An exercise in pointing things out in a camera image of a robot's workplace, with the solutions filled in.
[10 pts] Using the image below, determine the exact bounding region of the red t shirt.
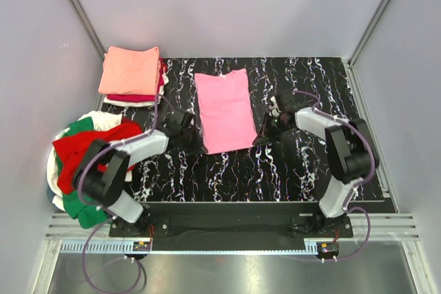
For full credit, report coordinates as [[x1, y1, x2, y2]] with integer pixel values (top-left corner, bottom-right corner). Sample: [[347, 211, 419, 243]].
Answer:
[[52, 116, 143, 194]]

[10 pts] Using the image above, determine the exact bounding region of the right aluminium frame post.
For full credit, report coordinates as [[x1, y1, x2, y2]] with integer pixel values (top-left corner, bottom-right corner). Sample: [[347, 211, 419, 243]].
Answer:
[[347, 0, 413, 66]]

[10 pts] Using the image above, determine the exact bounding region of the folded peach t shirt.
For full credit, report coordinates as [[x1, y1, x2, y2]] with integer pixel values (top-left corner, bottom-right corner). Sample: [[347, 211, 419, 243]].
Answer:
[[98, 46, 160, 95]]

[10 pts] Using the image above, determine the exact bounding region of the folded magenta t shirt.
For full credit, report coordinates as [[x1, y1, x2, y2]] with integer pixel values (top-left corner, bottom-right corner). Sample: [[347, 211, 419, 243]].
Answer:
[[106, 58, 168, 103]]

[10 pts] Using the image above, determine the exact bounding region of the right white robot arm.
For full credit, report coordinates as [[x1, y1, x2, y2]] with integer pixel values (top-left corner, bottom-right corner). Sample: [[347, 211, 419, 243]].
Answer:
[[253, 91, 379, 237]]

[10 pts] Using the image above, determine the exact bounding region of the aluminium rail profile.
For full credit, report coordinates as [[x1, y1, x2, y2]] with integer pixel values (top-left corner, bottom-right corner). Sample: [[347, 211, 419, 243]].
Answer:
[[45, 213, 420, 241]]

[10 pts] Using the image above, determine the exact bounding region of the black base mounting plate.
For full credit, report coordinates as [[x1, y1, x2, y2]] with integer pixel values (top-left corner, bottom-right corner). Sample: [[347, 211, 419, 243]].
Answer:
[[109, 202, 353, 238]]

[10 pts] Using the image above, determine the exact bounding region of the slotted cable duct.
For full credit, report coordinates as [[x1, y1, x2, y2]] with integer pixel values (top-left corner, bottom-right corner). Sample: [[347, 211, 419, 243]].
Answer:
[[61, 240, 318, 255]]

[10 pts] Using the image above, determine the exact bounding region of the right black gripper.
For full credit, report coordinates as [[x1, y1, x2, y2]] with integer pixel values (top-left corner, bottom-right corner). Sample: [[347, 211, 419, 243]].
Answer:
[[253, 112, 291, 147]]

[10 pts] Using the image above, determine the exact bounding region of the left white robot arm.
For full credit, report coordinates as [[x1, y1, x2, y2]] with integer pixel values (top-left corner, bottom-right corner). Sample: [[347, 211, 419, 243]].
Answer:
[[72, 109, 203, 236]]

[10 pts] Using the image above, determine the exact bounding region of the pink t shirt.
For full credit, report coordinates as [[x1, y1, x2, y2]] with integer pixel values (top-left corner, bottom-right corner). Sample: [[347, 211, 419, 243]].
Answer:
[[194, 69, 257, 154]]

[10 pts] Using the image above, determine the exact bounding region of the green t shirt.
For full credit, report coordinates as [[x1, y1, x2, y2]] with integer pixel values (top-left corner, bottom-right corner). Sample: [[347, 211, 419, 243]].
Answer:
[[56, 125, 107, 229]]

